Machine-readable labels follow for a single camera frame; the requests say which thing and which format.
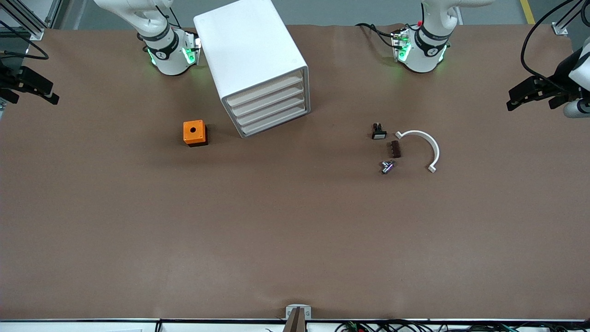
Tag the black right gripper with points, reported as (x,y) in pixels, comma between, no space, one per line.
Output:
(9,79)

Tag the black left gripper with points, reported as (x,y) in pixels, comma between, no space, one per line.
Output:
(561,74)

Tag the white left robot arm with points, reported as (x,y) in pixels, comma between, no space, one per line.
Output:
(421,55)

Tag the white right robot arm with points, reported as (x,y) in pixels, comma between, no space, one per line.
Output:
(170,55)

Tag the white curved plastic clamp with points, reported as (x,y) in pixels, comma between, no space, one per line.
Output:
(428,140)

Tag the brown terminal block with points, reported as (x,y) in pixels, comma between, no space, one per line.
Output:
(394,149)

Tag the orange box with hole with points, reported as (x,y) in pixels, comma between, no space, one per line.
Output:
(188,136)

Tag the small silver metal component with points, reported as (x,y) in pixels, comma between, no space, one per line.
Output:
(387,167)

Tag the brown table mat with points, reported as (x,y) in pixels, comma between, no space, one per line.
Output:
(295,230)

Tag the aluminium frame profile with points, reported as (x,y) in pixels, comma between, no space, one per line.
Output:
(37,33)
(560,28)

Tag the small black push-button switch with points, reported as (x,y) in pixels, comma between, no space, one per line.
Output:
(379,133)

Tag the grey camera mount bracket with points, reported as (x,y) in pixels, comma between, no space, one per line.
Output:
(298,313)

